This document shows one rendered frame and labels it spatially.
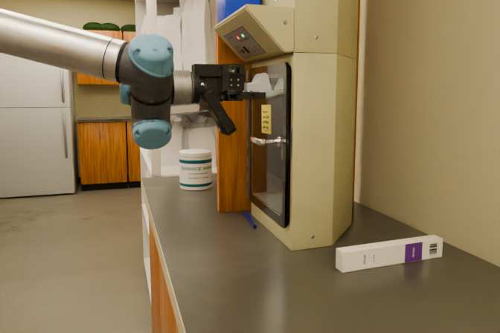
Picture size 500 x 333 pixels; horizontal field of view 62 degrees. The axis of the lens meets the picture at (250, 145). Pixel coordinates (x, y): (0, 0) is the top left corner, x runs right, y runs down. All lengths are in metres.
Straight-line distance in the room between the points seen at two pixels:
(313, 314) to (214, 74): 0.53
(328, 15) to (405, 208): 0.64
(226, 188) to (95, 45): 0.71
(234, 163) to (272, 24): 0.53
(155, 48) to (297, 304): 0.51
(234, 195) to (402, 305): 0.68
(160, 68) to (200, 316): 0.43
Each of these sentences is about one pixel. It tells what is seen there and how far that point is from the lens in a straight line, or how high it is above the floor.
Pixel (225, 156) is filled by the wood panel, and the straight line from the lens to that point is 1.31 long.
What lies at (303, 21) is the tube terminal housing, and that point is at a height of 1.48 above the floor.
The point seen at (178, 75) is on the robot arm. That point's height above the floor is 1.36.
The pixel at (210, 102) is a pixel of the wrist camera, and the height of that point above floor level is 1.30.
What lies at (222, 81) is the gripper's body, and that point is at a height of 1.34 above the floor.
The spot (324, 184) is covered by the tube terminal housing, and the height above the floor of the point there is 1.10.
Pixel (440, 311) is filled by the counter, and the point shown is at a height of 0.94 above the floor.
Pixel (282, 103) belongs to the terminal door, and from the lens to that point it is 0.99.
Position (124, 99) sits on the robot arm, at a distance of 0.91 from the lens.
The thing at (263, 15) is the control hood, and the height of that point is 1.49.
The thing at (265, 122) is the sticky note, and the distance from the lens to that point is 1.11.
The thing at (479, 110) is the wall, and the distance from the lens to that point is 1.13.
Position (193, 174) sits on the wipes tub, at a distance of 1.63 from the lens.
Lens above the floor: 1.32
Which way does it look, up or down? 7 degrees down
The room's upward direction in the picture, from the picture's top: straight up
